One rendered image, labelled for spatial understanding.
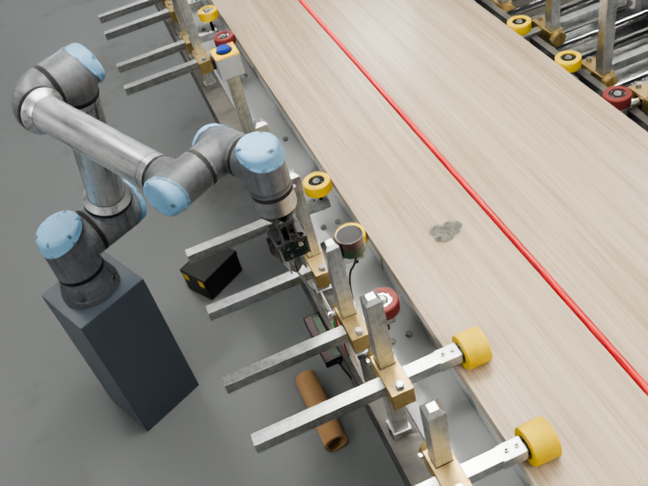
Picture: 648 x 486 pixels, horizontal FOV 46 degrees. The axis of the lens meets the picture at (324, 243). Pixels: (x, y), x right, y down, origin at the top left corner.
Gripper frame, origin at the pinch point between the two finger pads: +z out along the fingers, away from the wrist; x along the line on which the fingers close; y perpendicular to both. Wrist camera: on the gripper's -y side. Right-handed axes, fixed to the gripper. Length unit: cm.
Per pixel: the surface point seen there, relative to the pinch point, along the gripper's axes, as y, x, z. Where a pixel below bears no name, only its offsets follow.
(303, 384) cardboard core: -40, -5, 93
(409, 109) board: -55, 55, 11
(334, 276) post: 8.5, 6.7, -0.3
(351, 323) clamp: 10.6, 7.3, 14.7
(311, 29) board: -122, 47, 10
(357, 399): 37.1, -0.8, 6.1
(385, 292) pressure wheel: 8.9, 17.5, 11.3
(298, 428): 37.2, -14.0, 6.7
